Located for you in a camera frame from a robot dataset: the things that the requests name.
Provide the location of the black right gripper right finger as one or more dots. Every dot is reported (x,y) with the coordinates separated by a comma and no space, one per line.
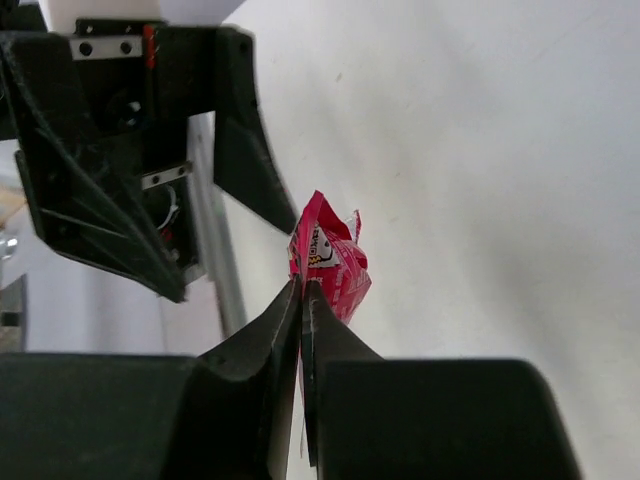
(368,417)

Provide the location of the aluminium front rail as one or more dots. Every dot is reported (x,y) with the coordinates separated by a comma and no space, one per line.
(212,226)

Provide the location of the red small snack packet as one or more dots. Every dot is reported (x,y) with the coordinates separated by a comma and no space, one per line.
(325,249)

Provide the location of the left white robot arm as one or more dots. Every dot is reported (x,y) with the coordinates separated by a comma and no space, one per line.
(125,10)

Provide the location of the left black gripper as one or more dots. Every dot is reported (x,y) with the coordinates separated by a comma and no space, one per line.
(101,120)

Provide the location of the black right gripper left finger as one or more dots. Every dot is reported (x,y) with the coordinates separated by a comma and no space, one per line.
(225,414)

